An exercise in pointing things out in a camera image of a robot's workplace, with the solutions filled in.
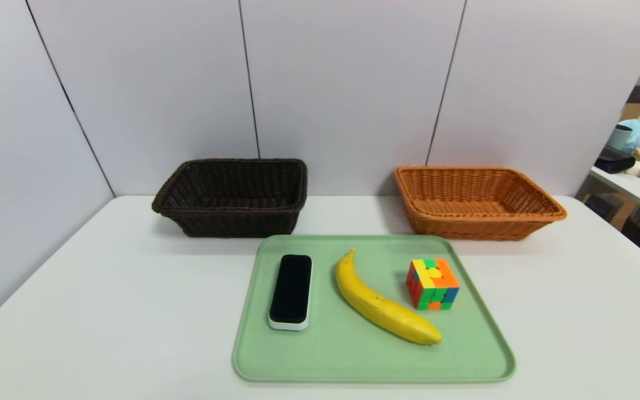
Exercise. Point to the dark box under side table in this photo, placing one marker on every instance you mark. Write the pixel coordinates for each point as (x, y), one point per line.
(603, 205)

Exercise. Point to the teal cup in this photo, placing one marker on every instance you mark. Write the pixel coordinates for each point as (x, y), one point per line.
(619, 138)

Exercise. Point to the black pouch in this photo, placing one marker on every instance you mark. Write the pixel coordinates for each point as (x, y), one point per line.
(613, 161)

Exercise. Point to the colourful puzzle cube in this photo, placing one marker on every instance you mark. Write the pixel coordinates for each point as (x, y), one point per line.
(434, 283)

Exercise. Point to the orange wicker basket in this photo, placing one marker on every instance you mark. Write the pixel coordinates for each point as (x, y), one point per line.
(464, 225)

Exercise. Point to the yellow banana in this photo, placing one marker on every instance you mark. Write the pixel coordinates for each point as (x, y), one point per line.
(375, 305)

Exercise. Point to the dark brown wicker basket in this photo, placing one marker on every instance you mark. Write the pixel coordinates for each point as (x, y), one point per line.
(231, 222)

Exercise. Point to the black and white board eraser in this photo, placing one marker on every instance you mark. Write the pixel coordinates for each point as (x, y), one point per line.
(291, 289)

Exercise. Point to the light green plastic tray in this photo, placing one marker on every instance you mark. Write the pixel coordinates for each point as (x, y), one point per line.
(353, 355)

